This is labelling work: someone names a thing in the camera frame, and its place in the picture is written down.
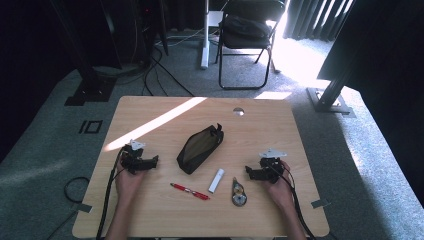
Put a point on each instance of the white desk leg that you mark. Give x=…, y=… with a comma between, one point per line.
x=205, y=40

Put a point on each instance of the correction tape dispenser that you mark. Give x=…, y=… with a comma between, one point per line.
x=239, y=195

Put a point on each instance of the person's left hand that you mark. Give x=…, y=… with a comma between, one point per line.
x=126, y=186

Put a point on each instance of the black stand with square base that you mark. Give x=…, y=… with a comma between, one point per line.
x=90, y=90

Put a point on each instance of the red pen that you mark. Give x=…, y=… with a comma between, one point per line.
x=190, y=191

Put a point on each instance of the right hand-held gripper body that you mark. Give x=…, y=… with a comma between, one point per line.
x=272, y=170

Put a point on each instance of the dark grey curtain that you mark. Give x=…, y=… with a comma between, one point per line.
x=316, y=18

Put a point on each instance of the black folding chair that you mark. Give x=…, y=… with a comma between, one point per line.
x=246, y=45

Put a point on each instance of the grey tape strip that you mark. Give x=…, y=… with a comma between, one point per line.
x=82, y=207
x=320, y=203

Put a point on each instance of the black metal stand with plate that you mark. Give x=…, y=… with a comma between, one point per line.
x=333, y=90

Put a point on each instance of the black bag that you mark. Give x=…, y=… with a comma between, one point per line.
x=246, y=26

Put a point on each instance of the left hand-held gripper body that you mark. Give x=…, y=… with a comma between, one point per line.
x=133, y=160

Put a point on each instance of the black pencil case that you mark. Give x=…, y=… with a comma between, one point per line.
x=199, y=150

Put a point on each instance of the person's right hand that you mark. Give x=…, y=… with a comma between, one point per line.
x=283, y=193

